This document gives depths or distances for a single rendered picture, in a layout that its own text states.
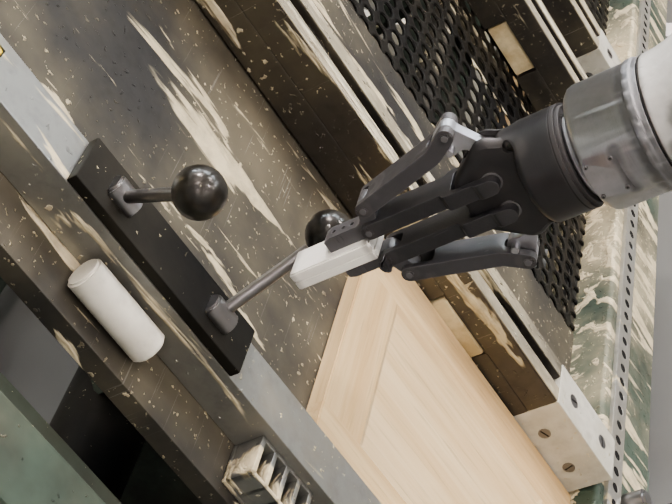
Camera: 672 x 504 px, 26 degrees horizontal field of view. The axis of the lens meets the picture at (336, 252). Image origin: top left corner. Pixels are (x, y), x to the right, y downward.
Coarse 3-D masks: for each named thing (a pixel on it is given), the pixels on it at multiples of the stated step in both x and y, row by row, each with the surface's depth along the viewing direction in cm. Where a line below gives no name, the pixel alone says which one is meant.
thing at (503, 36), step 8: (504, 24) 195; (496, 32) 196; (504, 32) 196; (512, 32) 196; (496, 40) 197; (504, 40) 196; (512, 40) 196; (504, 48) 197; (512, 48) 197; (520, 48) 197; (504, 56) 198; (512, 56) 198; (520, 56) 197; (512, 64) 198; (520, 64) 198; (528, 64) 198; (520, 72) 199
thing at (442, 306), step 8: (432, 304) 149; (440, 304) 149; (448, 304) 149; (440, 312) 149; (448, 312) 149; (448, 320) 150; (456, 320) 150; (456, 328) 150; (464, 328) 150; (456, 336) 151; (464, 336) 151; (472, 336) 151; (464, 344) 151; (472, 344) 151; (472, 352) 152; (480, 352) 152
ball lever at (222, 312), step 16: (320, 224) 108; (336, 224) 108; (320, 240) 108; (288, 256) 110; (272, 272) 109; (256, 288) 109; (208, 304) 109; (224, 304) 109; (240, 304) 109; (224, 320) 109
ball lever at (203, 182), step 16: (176, 176) 96; (192, 176) 95; (208, 176) 95; (112, 192) 103; (128, 192) 103; (144, 192) 101; (160, 192) 100; (176, 192) 95; (192, 192) 95; (208, 192) 95; (224, 192) 96; (128, 208) 104; (176, 208) 96; (192, 208) 95; (208, 208) 95
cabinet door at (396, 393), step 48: (384, 288) 141; (336, 336) 132; (384, 336) 138; (432, 336) 146; (336, 384) 127; (384, 384) 135; (432, 384) 143; (480, 384) 152; (336, 432) 124; (384, 432) 132; (432, 432) 140; (480, 432) 149; (384, 480) 128; (432, 480) 136; (480, 480) 145; (528, 480) 154
